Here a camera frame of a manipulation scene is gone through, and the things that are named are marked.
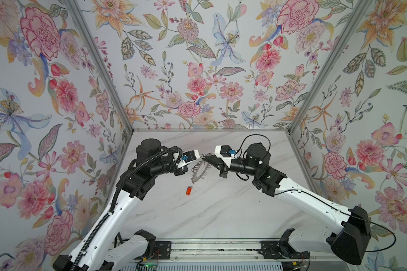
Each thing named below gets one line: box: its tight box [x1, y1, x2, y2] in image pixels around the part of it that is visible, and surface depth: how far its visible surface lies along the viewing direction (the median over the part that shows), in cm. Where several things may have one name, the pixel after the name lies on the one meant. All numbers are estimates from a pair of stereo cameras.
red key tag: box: [185, 185, 193, 196], surface depth 95 cm
